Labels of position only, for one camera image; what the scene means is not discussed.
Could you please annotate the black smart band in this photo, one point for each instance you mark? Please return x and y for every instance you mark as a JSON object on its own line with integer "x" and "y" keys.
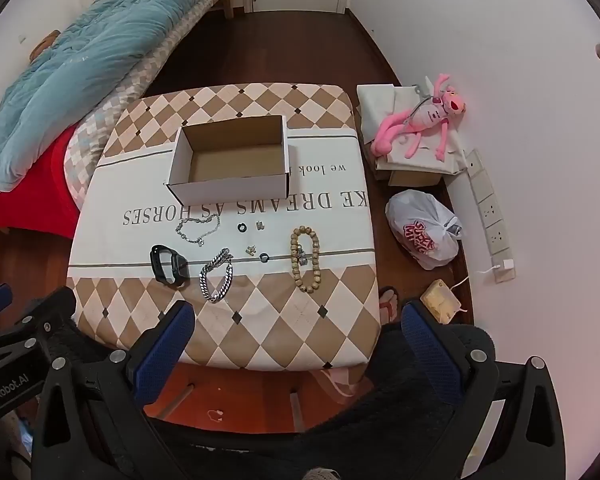
{"x": 176, "y": 263}

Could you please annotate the red blanket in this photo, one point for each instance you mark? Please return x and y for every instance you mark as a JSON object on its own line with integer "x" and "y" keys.
{"x": 30, "y": 200}

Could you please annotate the person's black fleece clothing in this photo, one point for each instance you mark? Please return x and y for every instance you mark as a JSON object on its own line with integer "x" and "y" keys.
{"x": 370, "y": 420}

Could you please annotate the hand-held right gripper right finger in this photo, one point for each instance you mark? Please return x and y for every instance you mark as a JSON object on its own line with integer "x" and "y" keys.
{"x": 430, "y": 350}

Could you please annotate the pink plush toy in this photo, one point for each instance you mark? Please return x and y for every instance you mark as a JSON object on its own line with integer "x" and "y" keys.
{"x": 425, "y": 117}

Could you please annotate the brown cardboard box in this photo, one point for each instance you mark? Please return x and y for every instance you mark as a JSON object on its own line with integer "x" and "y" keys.
{"x": 412, "y": 177}

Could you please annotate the small silver earrings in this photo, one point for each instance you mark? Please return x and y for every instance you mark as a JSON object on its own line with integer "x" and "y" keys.
{"x": 251, "y": 249}

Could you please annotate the brown pillow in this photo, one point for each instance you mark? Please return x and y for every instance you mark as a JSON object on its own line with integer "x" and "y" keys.
{"x": 42, "y": 45}

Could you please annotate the white plastic bag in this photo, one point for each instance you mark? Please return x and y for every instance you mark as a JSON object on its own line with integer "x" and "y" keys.
{"x": 415, "y": 220}

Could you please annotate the small silver earring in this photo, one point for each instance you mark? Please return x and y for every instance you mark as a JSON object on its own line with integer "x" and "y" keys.
{"x": 259, "y": 225}

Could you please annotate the white cardboard box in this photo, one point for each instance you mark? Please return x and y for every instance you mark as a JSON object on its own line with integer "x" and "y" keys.
{"x": 230, "y": 192}

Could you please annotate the checkered printed tablecloth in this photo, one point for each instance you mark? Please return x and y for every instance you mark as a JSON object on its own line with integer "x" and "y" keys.
{"x": 305, "y": 195}

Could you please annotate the white power strip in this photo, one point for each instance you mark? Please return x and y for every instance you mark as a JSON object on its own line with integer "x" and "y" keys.
{"x": 490, "y": 210}

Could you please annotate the white charger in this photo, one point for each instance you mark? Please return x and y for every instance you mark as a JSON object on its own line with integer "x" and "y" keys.
{"x": 507, "y": 269}

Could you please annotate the blue quilt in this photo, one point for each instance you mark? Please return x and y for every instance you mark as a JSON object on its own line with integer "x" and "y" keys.
{"x": 80, "y": 85}

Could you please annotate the metal table leg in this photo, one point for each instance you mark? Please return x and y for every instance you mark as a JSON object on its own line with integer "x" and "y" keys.
{"x": 294, "y": 410}
{"x": 177, "y": 401}

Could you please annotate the wooden bed leg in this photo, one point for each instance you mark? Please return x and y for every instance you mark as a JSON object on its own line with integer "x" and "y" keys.
{"x": 228, "y": 7}

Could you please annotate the foot in flip-flop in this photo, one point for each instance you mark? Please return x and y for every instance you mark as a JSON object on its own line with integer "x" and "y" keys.
{"x": 389, "y": 305}

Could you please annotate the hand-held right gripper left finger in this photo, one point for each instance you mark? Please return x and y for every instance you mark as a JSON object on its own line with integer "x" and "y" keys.
{"x": 162, "y": 342}

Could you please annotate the checkered mattress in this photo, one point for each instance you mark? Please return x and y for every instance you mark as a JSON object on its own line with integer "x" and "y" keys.
{"x": 145, "y": 70}

